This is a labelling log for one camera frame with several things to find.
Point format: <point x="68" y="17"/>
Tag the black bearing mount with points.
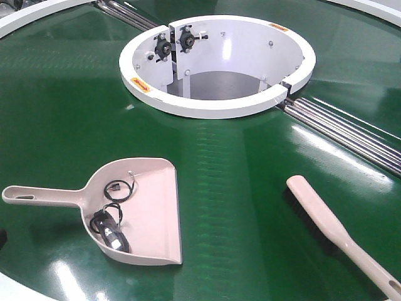
<point x="163" y="47"/>
<point x="187" y="39"/>

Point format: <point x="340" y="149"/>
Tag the orange warning sticker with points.
<point x="141" y="84"/>
<point x="279" y="27"/>

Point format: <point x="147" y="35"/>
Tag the beige plastic dustpan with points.
<point x="150" y="214"/>

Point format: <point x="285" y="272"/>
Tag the orange warning sticker back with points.
<point x="279" y="27"/>

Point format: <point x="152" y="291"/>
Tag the white rim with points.
<point x="387" y="10"/>
<point x="20" y="18"/>

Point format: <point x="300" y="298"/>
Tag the left black bearing mount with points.
<point x="163" y="47"/>

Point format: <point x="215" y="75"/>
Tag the chrome rollers near right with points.
<point x="354" y="137"/>

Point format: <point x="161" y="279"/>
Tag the chrome rollers far left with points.
<point x="127" y="14"/>

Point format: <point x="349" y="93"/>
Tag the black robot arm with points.
<point x="3" y="237"/>

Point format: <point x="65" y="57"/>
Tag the chrome rollers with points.
<point x="127" y="14"/>
<point x="354" y="137"/>

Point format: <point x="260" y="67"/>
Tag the right black bearing mount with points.
<point x="187" y="39"/>

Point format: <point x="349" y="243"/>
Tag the beige hand brush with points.
<point x="308" y="204"/>

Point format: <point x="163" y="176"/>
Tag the orange warning sticker front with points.
<point x="141" y="84"/>

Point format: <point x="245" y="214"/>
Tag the white outer rim right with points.
<point x="387" y="10"/>

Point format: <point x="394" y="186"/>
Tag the white outer rim left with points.
<point x="20" y="18"/>

